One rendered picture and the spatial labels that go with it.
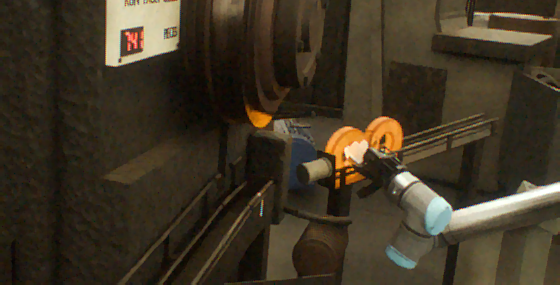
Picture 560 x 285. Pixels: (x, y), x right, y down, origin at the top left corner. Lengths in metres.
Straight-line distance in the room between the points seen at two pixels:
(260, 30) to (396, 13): 2.89
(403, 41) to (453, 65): 0.32
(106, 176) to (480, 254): 1.33
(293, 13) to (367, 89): 2.96
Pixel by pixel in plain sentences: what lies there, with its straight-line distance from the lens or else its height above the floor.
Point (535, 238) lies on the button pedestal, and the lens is 2.28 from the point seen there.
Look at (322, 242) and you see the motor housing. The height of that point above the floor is 0.52.
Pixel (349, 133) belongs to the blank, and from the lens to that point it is 2.04.
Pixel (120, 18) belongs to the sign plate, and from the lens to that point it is 1.16.
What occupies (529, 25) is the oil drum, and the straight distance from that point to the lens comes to 6.24.
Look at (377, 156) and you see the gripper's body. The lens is 1.95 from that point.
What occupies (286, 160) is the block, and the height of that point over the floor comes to 0.74.
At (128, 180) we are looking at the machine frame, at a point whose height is 0.87.
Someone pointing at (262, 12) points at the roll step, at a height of 1.14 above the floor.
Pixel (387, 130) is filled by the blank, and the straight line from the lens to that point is 2.17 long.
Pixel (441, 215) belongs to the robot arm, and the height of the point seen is 0.64.
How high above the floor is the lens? 1.26
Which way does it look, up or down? 16 degrees down
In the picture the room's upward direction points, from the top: 5 degrees clockwise
